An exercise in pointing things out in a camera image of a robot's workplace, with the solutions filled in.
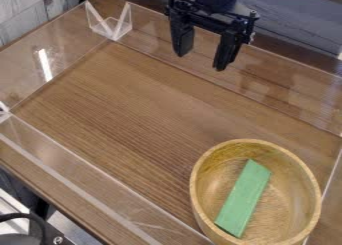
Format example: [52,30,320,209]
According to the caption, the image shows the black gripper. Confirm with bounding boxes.
[167,0,260,71]

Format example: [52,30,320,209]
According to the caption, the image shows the green rectangular block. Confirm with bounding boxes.
[214,159,271,238]

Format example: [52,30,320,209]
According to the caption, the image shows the brown wooden bowl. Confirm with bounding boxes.
[189,139,320,245]

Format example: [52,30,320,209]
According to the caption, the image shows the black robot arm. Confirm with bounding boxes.
[165,0,259,71]

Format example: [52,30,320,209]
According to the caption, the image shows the clear acrylic corner bracket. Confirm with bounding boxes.
[84,2,132,41]

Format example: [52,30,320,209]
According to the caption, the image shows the clear acrylic wall panel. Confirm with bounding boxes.
[0,113,212,245]

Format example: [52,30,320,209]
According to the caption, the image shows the black metal table frame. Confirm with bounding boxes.
[0,167,69,234]

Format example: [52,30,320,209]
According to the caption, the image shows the black cable at corner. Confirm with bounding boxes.
[0,212,49,245]

